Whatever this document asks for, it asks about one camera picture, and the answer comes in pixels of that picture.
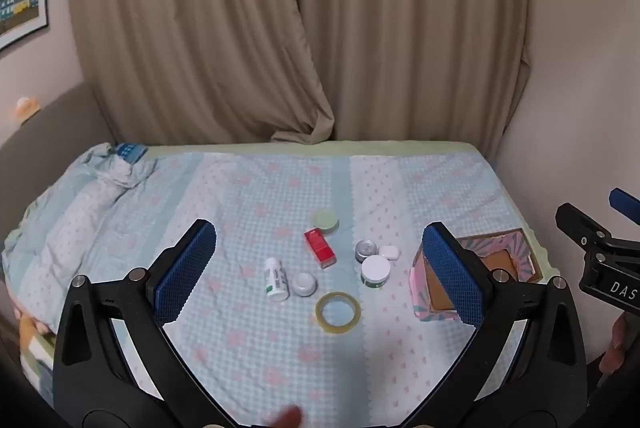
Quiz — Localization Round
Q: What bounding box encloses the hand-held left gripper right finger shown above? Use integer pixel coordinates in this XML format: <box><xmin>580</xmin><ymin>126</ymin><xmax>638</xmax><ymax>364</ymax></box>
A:
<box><xmin>401</xmin><ymin>222</ymin><xmax>589</xmax><ymax>428</ymax></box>

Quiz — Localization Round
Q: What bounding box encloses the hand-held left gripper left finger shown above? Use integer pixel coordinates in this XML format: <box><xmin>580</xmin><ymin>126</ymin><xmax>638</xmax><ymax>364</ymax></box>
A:
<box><xmin>52</xmin><ymin>219</ymin><xmax>237</xmax><ymax>428</ymax></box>

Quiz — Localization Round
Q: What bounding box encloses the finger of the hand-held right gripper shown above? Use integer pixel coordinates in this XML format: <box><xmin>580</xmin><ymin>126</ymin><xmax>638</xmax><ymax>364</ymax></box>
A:
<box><xmin>555</xmin><ymin>202</ymin><xmax>617</xmax><ymax>253</ymax></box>
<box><xmin>608</xmin><ymin>188</ymin><xmax>640</xmax><ymax>227</ymax></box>

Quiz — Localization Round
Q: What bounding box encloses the pink patterned cardboard box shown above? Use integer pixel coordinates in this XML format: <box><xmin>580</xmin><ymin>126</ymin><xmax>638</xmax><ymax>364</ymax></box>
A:
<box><xmin>409</xmin><ymin>228</ymin><xmax>544</xmax><ymax>322</ymax></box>

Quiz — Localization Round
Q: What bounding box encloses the white lidded cream jar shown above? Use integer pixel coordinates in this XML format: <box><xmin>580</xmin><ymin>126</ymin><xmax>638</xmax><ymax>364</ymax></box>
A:
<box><xmin>360</xmin><ymin>255</ymin><xmax>391</xmax><ymax>289</ymax></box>

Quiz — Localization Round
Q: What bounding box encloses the white pill bottle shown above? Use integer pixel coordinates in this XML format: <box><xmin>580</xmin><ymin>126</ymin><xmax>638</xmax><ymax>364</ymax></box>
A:
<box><xmin>263</xmin><ymin>257</ymin><xmax>290</xmax><ymax>301</ymax></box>

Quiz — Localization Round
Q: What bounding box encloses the silver round tin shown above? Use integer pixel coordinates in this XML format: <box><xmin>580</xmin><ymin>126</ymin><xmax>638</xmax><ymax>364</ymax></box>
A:
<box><xmin>354</xmin><ymin>240</ymin><xmax>378</xmax><ymax>265</ymax></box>

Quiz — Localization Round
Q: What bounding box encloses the red small box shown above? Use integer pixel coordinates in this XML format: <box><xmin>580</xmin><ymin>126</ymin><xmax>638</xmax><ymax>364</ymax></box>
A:
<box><xmin>304</xmin><ymin>229</ymin><xmax>337</xmax><ymax>269</ymax></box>

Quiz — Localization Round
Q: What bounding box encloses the green lidded jar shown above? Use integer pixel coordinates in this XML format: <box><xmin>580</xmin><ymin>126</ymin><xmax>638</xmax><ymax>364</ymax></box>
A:
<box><xmin>313</xmin><ymin>210</ymin><xmax>340</xmax><ymax>236</ymax></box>

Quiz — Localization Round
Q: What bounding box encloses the person's right hand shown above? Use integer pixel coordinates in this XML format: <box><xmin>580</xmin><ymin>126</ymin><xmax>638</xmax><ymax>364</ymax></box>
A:
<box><xmin>599</xmin><ymin>310</ymin><xmax>640</xmax><ymax>375</ymax></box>

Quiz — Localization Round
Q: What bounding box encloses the person's left hand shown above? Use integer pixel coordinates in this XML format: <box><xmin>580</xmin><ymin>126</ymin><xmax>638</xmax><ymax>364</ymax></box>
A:
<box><xmin>249</xmin><ymin>405</ymin><xmax>304</xmax><ymax>428</ymax></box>

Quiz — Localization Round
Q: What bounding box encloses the light blue printed blanket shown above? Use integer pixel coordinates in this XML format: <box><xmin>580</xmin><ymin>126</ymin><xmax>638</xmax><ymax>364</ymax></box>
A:
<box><xmin>2</xmin><ymin>141</ymin><xmax>547</xmax><ymax>428</ymax></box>

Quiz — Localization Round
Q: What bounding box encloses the blue packet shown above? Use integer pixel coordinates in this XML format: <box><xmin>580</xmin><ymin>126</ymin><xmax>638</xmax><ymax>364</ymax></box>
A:
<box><xmin>113</xmin><ymin>142</ymin><xmax>149</xmax><ymax>165</ymax></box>

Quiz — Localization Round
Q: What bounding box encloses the colourful printed packet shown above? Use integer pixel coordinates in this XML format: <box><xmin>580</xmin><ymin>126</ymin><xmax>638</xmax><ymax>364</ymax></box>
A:
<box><xmin>16</xmin><ymin>312</ymin><xmax>57</xmax><ymax>406</ymax></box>

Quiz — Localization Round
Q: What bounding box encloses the pale green mattress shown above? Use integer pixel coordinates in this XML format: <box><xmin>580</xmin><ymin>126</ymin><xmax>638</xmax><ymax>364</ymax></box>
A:
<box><xmin>144</xmin><ymin>139</ymin><xmax>501</xmax><ymax>161</ymax></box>

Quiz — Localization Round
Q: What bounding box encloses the brown upholstered headboard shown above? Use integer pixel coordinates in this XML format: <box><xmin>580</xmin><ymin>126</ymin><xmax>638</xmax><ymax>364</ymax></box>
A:
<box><xmin>0</xmin><ymin>82</ymin><xmax>117</xmax><ymax>253</ymax></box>

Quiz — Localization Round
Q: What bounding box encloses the orange plush toy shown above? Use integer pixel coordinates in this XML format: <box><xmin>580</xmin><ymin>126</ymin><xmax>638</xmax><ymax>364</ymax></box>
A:
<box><xmin>15</xmin><ymin>96</ymin><xmax>41</xmax><ymax>124</ymax></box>

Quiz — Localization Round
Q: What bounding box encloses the beige curtain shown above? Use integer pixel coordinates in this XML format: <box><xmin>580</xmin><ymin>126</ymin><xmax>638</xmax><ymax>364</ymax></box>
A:
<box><xmin>272</xmin><ymin>0</ymin><xmax>532</xmax><ymax>161</ymax></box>
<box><xmin>67</xmin><ymin>0</ymin><xmax>336</xmax><ymax>147</ymax></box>

